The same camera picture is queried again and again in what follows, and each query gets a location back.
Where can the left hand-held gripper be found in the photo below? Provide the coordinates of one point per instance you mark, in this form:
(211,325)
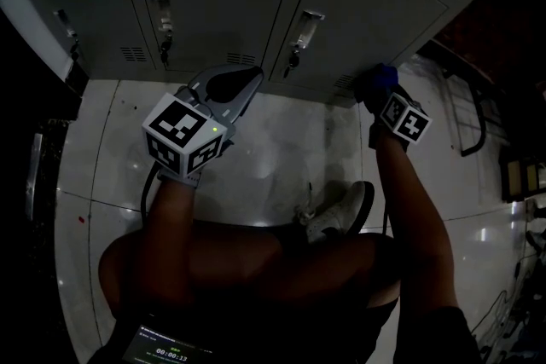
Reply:
(183,136)

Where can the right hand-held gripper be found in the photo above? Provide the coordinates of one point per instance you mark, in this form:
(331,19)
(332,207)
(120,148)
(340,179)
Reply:
(405,119)

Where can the blue cloth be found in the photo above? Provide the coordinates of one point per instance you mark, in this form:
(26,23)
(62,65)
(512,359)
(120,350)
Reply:
(381,76)

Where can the person's right forearm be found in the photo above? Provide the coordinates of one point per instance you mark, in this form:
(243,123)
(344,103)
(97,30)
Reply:
(414,209)

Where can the person's left forearm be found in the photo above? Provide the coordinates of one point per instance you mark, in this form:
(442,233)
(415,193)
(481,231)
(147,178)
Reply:
(170,226)

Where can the dark brown wooden furniture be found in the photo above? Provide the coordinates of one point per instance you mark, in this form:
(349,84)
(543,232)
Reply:
(490,38)

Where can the white sneaker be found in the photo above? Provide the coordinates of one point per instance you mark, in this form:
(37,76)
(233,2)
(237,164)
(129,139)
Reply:
(337,213)

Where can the person's left leg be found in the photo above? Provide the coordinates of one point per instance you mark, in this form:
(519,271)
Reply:
(230,255)

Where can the person's leg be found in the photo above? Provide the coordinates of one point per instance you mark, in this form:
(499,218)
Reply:
(230,255)
(332,268)

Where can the person's right leg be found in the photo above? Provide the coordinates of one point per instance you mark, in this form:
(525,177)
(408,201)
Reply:
(332,268)

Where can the person's black shorts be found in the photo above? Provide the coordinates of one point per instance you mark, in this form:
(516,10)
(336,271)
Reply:
(264,332)

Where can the person's black sleeve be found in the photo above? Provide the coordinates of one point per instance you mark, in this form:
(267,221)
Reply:
(435,336)

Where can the phone with timer screen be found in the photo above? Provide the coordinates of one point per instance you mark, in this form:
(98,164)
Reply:
(170,349)

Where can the black metal chair frame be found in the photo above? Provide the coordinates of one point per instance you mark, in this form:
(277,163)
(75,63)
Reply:
(480,132)

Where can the grey metal locker cabinet frame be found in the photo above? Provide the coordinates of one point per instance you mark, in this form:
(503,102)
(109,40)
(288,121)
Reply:
(143,4)

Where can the black frame with yellow panels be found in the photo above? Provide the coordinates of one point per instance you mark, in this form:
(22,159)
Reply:
(524,179)

